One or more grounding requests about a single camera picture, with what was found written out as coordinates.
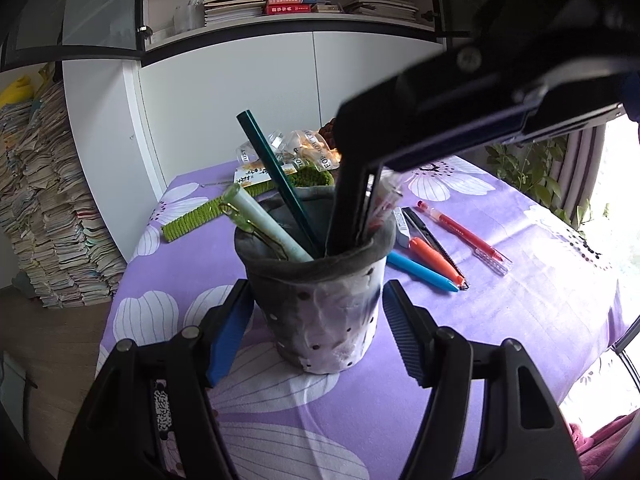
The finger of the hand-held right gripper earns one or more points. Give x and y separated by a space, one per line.
500 127
425 95

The white dotted pen holder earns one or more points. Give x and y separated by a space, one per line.
320 310

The black pen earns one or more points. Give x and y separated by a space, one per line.
430 237

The sunflower print card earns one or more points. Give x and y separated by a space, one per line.
250 175

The small white correction tape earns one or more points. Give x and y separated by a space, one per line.
401 225

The pink curtain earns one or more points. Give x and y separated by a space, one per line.
582 170

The green crochet stem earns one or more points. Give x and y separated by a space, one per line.
200 217

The blue pen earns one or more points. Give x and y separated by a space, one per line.
420 272

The green crochet leaf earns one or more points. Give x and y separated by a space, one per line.
310 177

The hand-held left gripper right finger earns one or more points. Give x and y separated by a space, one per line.
405 340

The white bookcase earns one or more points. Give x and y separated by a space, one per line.
225 90

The pile of books on floor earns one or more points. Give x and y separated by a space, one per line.
55 210

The light green pen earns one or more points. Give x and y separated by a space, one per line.
265 225

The green potted plant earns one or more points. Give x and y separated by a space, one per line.
530 170

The red pen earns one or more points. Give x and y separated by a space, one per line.
465 235

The glass cabinet door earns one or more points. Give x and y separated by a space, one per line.
90 5

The pink clothing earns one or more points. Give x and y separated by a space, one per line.
600 440

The thick stack of white booklets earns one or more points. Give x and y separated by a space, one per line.
234 7

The clear wrapped snack packets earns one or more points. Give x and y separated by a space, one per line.
300 147

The purple floral tablecloth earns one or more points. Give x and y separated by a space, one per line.
500 335

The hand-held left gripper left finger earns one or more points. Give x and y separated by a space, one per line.
227 340

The yellow plush toy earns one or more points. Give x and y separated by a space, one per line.
15 91

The orange pen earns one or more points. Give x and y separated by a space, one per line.
435 259

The red books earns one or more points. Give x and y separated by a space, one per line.
287 6

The wide stack of worn books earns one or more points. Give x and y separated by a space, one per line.
382 9

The clear pen cup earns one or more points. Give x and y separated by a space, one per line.
189 16

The crochet sunflower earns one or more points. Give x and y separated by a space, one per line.
327 135

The dark green pen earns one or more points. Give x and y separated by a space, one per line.
275 175

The short stack of small books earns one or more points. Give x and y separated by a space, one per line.
327 8

